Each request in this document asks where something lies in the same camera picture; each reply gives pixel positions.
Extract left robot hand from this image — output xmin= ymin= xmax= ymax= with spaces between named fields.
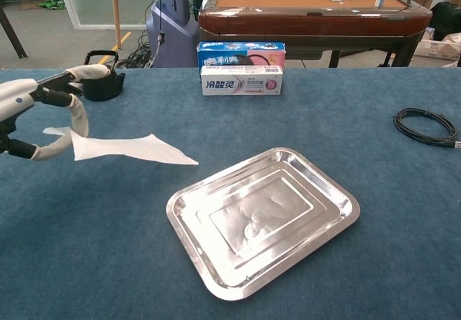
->
xmin=0 ymin=63 xmax=111 ymax=162

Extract white paper towel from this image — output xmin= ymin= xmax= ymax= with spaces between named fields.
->
xmin=42 ymin=125 xmax=200 ymax=166

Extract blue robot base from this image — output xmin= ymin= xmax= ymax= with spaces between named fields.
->
xmin=146 ymin=0 xmax=200 ymax=68

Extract stainless steel tray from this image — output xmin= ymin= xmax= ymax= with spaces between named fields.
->
xmin=166 ymin=147 xmax=361 ymax=302

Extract black slanted table leg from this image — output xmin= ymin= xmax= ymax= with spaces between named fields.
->
xmin=0 ymin=6 xmax=28 ymax=60

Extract black teapot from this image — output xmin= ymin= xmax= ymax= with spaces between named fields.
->
xmin=82 ymin=50 xmax=126 ymax=102

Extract green cloth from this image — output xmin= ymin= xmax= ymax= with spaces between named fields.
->
xmin=38 ymin=0 xmax=67 ymax=11

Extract wooden pole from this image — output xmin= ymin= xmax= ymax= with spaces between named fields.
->
xmin=109 ymin=0 xmax=122 ymax=50

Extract blue cookie box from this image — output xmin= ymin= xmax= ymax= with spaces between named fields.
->
xmin=196 ymin=41 xmax=287 ymax=80

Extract white toothpaste box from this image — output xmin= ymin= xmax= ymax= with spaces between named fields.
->
xmin=200 ymin=65 xmax=284 ymax=97

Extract brown mahjong table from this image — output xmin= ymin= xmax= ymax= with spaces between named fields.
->
xmin=197 ymin=0 xmax=433 ymax=68

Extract blue felt table cover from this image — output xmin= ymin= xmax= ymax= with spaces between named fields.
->
xmin=0 ymin=68 xmax=461 ymax=320

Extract white plastic basket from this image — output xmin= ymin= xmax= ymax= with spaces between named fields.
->
xmin=413 ymin=38 xmax=461 ymax=62

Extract seated person in black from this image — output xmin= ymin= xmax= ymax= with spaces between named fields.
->
xmin=430 ymin=1 xmax=461 ymax=42

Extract tangled floor cables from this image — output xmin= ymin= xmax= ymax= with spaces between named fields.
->
xmin=117 ymin=31 xmax=156 ymax=69

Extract black coiled cable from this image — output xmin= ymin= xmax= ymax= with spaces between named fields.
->
xmin=393 ymin=107 xmax=461 ymax=150

